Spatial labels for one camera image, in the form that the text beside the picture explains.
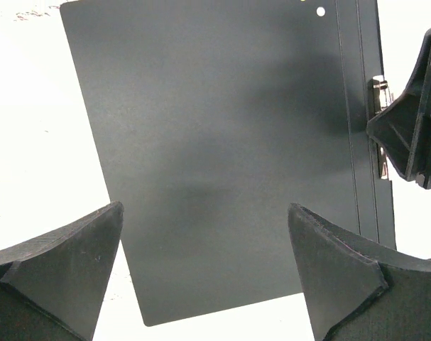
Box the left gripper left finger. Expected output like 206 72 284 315
0 202 124 340

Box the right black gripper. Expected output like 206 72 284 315
380 28 431 190

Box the metal folder clip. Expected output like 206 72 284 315
367 75 393 180

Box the grey black file folder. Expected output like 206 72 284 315
60 0 395 327

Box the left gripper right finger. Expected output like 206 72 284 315
288 203 431 340

